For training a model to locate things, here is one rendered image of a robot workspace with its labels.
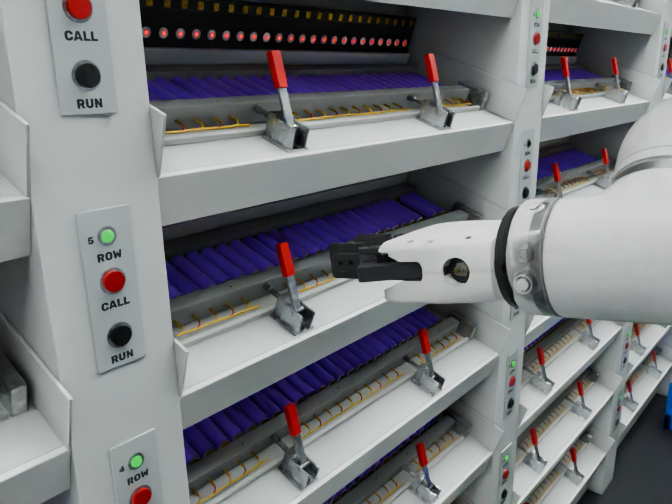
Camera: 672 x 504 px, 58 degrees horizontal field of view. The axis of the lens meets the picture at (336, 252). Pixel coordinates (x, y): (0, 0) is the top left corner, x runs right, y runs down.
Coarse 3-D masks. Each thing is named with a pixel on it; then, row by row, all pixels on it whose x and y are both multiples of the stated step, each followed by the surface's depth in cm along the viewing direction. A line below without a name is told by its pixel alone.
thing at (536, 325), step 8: (528, 320) 106; (536, 320) 112; (544, 320) 113; (552, 320) 118; (528, 328) 106; (536, 328) 111; (544, 328) 116; (528, 336) 109; (536, 336) 114; (528, 344) 113
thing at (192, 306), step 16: (416, 224) 87; (432, 224) 89; (320, 256) 73; (256, 272) 66; (272, 272) 67; (304, 272) 70; (320, 272) 73; (208, 288) 62; (224, 288) 62; (240, 288) 63; (256, 288) 65; (304, 288) 69; (176, 304) 58; (192, 304) 59; (208, 304) 61; (224, 304) 62; (176, 320) 58; (192, 320) 60
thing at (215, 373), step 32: (320, 192) 85; (352, 192) 91; (416, 192) 104; (448, 192) 99; (192, 224) 70; (224, 224) 74; (352, 288) 73; (384, 288) 75; (224, 320) 62; (256, 320) 63; (320, 320) 66; (352, 320) 68; (384, 320) 75; (192, 352) 57; (224, 352) 58; (256, 352) 59; (288, 352) 61; (320, 352) 66; (192, 384) 53; (224, 384) 55; (256, 384) 60; (192, 416) 54
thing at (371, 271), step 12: (360, 264) 48; (372, 264) 47; (384, 264) 46; (396, 264) 46; (408, 264) 46; (360, 276) 47; (372, 276) 46; (384, 276) 46; (396, 276) 46; (408, 276) 46; (420, 276) 46
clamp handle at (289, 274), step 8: (280, 248) 62; (288, 248) 63; (280, 256) 62; (288, 256) 62; (280, 264) 62; (288, 264) 62; (288, 272) 62; (288, 280) 62; (288, 288) 63; (296, 288) 63; (296, 296) 63; (288, 304) 64; (296, 304) 63
